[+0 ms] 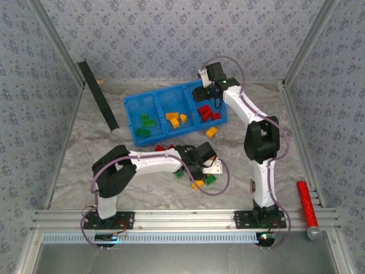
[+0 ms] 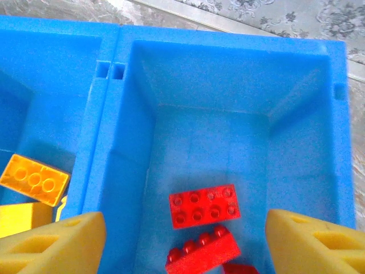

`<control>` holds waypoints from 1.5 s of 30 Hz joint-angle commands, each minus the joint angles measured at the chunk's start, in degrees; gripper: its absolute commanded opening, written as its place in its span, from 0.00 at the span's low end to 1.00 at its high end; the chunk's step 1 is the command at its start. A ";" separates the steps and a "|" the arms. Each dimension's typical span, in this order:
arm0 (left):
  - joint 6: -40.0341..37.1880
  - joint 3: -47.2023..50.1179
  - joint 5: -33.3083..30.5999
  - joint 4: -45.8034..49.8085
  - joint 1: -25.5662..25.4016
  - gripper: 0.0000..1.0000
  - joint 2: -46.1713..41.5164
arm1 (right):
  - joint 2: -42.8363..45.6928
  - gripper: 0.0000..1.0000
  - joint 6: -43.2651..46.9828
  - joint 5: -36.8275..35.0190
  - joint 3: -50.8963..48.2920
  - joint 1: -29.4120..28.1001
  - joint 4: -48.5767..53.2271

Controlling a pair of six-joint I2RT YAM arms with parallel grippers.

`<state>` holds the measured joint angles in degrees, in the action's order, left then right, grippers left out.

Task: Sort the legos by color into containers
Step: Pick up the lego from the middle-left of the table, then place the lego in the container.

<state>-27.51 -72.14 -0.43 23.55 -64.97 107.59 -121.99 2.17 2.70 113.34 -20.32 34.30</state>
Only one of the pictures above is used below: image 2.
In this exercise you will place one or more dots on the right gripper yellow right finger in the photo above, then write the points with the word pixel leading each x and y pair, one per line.
pixel 296 245

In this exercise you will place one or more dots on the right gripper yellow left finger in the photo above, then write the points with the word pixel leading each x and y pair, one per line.
pixel 71 245

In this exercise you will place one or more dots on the yellow lego brick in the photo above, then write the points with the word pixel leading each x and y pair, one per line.
pixel 34 184
pixel 22 218

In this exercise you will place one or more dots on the red lego brick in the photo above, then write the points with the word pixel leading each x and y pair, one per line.
pixel 202 255
pixel 204 209
pixel 241 269

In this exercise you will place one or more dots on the blue plastic bin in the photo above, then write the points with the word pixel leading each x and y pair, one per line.
pixel 57 85
pixel 214 128

